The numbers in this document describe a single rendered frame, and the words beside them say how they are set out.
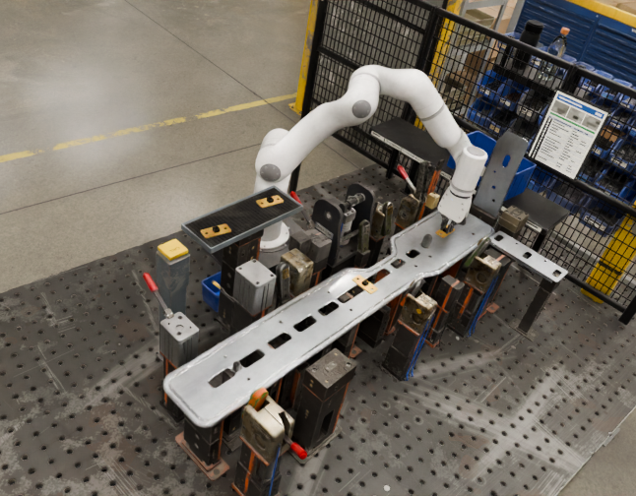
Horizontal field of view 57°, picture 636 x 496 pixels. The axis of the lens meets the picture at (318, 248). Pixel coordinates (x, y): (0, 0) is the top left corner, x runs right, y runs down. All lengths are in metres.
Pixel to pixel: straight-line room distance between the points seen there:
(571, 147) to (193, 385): 1.69
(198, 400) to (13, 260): 2.12
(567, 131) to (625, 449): 1.58
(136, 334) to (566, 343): 1.59
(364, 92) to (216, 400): 0.98
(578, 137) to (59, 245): 2.63
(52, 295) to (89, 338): 0.24
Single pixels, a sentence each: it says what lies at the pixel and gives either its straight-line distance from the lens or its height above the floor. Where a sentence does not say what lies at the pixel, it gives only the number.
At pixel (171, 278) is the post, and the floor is 1.09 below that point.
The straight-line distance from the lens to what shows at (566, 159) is 2.53.
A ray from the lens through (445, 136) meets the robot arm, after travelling 1.94.
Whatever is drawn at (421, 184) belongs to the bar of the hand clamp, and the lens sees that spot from 2.17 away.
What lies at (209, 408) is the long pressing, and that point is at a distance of 1.50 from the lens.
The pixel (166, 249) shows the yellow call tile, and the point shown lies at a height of 1.16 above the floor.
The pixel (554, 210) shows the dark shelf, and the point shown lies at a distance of 2.54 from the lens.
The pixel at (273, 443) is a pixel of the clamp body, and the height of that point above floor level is 1.03.
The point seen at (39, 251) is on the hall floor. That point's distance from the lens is 3.50.
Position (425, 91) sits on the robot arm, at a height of 1.54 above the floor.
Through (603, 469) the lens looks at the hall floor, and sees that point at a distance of 3.14.
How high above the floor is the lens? 2.23
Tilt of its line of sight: 39 degrees down
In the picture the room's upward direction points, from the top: 12 degrees clockwise
